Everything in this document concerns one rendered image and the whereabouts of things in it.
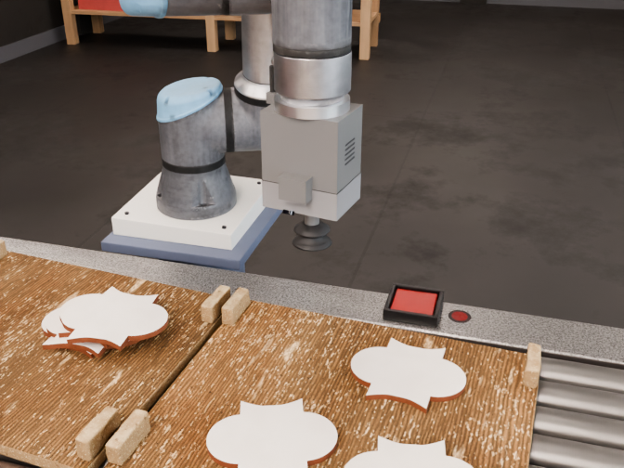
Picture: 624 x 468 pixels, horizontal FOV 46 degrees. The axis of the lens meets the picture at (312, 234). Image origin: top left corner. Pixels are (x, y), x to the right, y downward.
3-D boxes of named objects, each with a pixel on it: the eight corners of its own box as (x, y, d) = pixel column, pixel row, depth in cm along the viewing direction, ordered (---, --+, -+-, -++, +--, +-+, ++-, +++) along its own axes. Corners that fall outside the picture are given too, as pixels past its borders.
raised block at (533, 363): (526, 358, 91) (528, 340, 89) (540, 361, 90) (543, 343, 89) (521, 387, 86) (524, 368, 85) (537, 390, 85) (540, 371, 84)
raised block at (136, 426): (137, 425, 80) (135, 406, 79) (152, 429, 79) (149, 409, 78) (106, 464, 75) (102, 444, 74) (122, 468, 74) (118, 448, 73)
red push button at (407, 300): (396, 295, 108) (396, 287, 107) (436, 301, 106) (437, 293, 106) (389, 317, 103) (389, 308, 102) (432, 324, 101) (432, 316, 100)
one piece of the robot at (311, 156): (237, 80, 67) (244, 237, 75) (326, 92, 64) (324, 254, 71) (285, 57, 75) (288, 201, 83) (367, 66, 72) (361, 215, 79)
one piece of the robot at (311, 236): (287, 226, 77) (287, 242, 78) (320, 233, 76) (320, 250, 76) (303, 212, 80) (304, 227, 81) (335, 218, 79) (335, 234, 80)
